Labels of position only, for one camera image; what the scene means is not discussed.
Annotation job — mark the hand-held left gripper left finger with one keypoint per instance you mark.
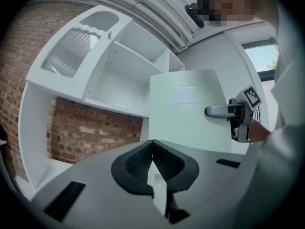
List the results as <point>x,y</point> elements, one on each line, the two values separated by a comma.
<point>121,173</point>

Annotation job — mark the white object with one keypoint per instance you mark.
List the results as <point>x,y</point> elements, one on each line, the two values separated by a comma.
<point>176,123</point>

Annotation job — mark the white ribbed glass cabinet door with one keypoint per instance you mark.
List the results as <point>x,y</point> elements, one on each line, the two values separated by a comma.
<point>95,56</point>

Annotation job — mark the black head-worn camera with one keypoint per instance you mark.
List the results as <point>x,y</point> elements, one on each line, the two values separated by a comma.
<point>194,14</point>

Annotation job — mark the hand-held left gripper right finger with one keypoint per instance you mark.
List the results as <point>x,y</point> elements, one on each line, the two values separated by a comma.
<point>186,173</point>

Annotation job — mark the white shelf cabinet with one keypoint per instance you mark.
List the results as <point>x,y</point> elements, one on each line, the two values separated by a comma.
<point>33,128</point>

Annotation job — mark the bundle of white ceiling pipes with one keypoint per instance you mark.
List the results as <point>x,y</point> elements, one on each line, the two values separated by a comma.
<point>152,6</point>

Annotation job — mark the person's white shirt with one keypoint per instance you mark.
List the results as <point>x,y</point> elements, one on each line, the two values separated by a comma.
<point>283,151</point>

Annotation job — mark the person's right forearm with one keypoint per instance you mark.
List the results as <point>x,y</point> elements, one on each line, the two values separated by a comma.
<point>258,131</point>

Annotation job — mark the small brass door knob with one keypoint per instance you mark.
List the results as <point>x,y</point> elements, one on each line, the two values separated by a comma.
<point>109,34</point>

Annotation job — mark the person's head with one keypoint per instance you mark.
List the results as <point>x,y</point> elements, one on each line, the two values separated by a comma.
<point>228,6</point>

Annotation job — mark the black framed window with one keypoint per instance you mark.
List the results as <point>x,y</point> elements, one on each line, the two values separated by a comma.
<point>262,56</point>

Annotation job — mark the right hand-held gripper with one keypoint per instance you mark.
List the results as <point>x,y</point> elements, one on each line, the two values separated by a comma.
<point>244,132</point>

